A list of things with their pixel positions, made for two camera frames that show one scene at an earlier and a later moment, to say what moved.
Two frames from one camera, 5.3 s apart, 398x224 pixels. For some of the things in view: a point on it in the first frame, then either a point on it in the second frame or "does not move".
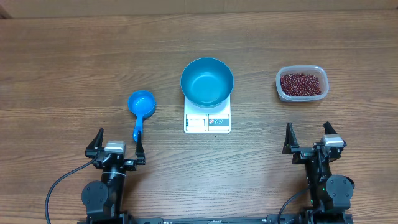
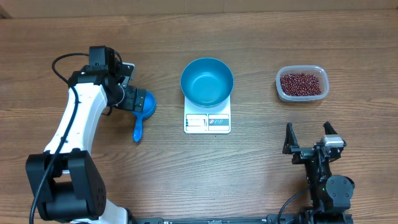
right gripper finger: [328, 129] does not move
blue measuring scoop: [142, 104] does not move
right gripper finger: [291, 139] does not move
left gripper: [130, 165] -> [129, 103]
